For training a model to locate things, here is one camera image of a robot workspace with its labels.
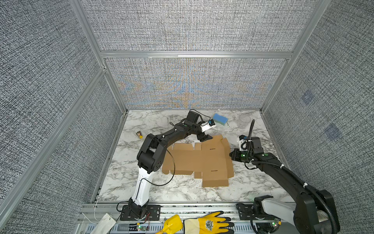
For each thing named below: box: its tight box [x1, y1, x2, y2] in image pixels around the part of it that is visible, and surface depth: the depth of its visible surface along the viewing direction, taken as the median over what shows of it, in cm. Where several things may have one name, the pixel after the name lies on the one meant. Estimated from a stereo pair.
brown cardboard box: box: [161, 134, 235, 188], surface depth 92 cm
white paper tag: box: [90, 213, 117, 234], surface depth 70 cm
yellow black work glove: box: [183, 210, 235, 234], surface depth 70 cm
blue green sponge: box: [212, 113, 228, 126], surface depth 114 cm
